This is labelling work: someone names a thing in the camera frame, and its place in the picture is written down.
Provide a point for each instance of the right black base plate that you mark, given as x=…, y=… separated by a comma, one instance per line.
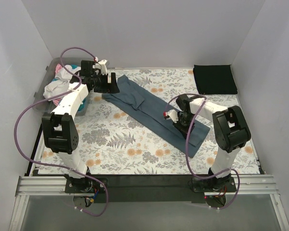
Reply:
x=213, y=185

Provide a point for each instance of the aluminium frame rail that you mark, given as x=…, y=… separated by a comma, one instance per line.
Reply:
x=148, y=203

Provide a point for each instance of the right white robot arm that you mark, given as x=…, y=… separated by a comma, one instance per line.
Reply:
x=231, y=133

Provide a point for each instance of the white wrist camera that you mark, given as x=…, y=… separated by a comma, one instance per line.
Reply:
x=101, y=65
x=172, y=114

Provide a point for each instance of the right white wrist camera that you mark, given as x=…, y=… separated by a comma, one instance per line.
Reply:
x=172, y=114

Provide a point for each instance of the white t shirt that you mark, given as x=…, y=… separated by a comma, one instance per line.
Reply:
x=60, y=83

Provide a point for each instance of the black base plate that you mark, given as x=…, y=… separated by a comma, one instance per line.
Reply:
x=213, y=185
x=99, y=186

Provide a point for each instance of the blue grey t shirt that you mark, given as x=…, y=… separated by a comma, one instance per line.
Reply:
x=147, y=109

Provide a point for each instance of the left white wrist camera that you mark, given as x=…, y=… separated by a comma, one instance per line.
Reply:
x=101, y=65

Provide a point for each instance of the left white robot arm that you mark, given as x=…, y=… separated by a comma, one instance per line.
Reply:
x=59, y=129

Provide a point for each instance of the folded black t shirt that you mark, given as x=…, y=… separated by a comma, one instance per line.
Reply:
x=214, y=79

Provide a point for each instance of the floral table mat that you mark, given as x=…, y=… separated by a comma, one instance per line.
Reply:
x=112, y=142

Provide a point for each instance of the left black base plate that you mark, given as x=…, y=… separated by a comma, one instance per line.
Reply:
x=99, y=186

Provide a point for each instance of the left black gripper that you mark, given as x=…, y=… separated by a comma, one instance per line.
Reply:
x=105, y=83

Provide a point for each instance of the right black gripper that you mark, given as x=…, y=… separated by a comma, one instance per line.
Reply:
x=183, y=123

